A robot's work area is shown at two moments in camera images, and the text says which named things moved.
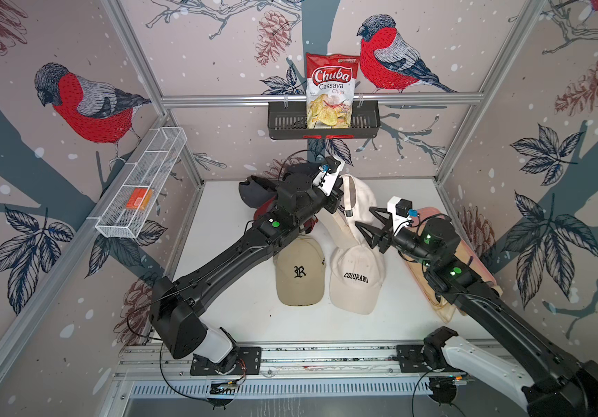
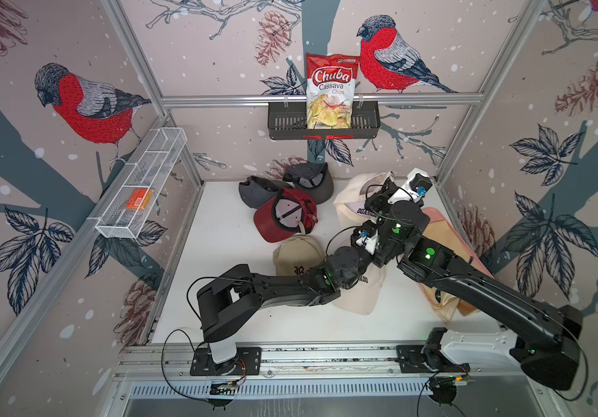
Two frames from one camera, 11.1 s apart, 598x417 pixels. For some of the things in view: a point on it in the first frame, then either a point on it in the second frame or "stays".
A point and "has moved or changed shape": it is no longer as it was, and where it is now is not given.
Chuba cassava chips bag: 330,89 stays
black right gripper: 388,237 → 388,188
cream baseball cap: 357,199 has moved or changed shape
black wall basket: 289,121 stays
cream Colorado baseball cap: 356,275 stays
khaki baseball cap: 300,268 stays
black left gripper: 334,198 → 377,259
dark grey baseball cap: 255,191 stays
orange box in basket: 136,197 stays
